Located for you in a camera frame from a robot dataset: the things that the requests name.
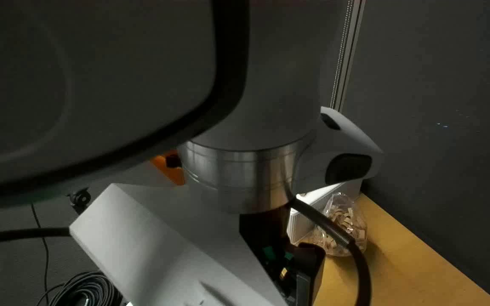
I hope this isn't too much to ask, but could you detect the clear bag of rubber bands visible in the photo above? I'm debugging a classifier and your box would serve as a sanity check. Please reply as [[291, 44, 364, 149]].
[[285, 188, 369, 258]]

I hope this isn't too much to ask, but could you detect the aluminium wall profile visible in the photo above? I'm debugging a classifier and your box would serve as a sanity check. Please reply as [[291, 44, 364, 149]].
[[328, 0, 367, 112]]

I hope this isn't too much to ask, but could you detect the coiled black cable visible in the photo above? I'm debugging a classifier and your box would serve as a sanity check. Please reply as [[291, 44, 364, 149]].
[[35, 270, 124, 306]]

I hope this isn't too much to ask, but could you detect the thin black wire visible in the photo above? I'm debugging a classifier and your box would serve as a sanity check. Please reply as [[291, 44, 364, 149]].
[[29, 202, 51, 306]]

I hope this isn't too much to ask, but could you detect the thick black cable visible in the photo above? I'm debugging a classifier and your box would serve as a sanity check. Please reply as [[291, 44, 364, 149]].
[[0, 225, 71, 246]]

